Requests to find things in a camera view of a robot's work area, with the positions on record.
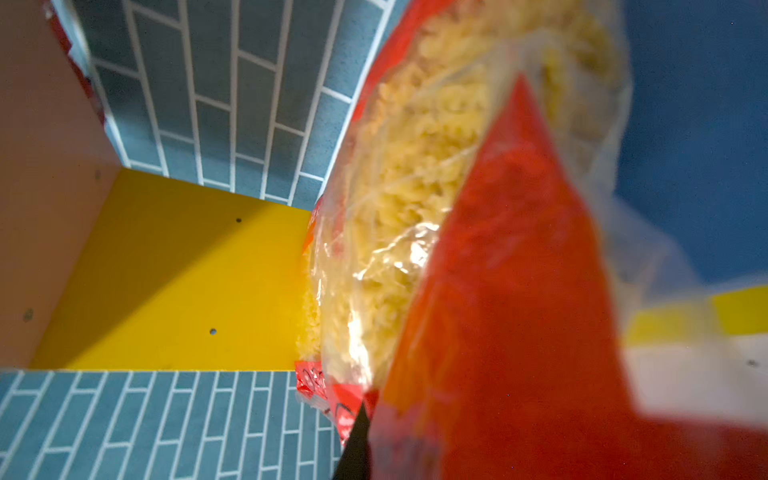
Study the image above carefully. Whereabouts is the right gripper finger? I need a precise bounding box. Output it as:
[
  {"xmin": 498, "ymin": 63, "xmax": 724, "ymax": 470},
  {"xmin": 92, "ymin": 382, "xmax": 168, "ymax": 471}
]
[{"xmin": 332, "ymin": 404, "xmax": 371, "ymax": 480}]

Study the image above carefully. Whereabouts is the red macaroni bag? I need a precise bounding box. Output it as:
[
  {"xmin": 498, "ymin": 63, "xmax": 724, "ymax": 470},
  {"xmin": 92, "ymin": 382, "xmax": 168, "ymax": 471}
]
[{"xmin": 306, "ymin": 1, "xmax": 767, "ymax": 479}]

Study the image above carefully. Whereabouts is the red spaghetti pack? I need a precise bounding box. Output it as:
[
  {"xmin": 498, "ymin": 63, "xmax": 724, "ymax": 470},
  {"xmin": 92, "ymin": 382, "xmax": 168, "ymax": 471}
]
[{"xmin": 40, "ymin": 0, "xmax": 106, "ymax": 128}]

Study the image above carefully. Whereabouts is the red fusilli bag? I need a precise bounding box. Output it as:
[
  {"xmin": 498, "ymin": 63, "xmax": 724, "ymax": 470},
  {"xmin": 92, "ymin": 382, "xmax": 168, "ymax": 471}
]
[{"xmin": 294, "ymin": 287, "xmax": 333, "ymax": 421}]

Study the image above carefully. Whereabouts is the yellow shelf with coloured boards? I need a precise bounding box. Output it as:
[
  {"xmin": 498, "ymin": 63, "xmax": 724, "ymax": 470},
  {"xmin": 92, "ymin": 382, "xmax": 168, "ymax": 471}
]
[{"xmin": 1, "ymin": 1, "xmax": 767, "ymax": 370}]

